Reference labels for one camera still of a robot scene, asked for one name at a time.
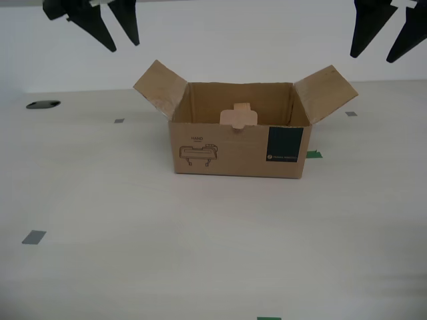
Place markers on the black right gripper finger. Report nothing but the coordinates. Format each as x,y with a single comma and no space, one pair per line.
370,23
413,30

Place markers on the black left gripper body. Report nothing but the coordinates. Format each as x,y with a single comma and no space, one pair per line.
99,3

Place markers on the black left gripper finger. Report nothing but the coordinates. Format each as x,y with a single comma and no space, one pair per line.
86,20
128,20

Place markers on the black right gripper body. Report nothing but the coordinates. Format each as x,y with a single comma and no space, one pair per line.
403,3

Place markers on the brown cardboard box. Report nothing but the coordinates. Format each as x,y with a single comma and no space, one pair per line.
240,153

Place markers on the black oval table grommet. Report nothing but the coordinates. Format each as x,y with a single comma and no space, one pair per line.
43,105

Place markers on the green tape marker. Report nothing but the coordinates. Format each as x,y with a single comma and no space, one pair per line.
315,154
269,318

